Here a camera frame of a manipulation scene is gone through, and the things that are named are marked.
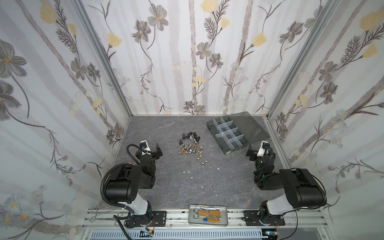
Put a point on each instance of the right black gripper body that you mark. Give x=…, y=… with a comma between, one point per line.
x=256, y=153

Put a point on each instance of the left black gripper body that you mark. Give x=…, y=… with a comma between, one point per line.
x=153, y=154

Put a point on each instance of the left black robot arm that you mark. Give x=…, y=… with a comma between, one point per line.
x=120, y=185

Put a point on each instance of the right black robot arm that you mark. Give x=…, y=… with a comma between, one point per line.
x=301, y=189

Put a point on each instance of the grey compartment organizer box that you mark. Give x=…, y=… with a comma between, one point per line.
x=236, y=131

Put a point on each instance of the metal tray with tools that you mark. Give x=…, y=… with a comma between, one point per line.
x=208, y=215

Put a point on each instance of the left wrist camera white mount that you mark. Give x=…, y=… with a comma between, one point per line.
x=145, y=149

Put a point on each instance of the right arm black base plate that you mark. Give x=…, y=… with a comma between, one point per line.
x=255, y=218

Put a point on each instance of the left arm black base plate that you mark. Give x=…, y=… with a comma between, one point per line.
x=154, y=219

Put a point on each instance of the aluminium frame rail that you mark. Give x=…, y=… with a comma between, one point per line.
x=178, y=218

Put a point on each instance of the white slotted cable duct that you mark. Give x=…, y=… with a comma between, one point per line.
x=198, y=234

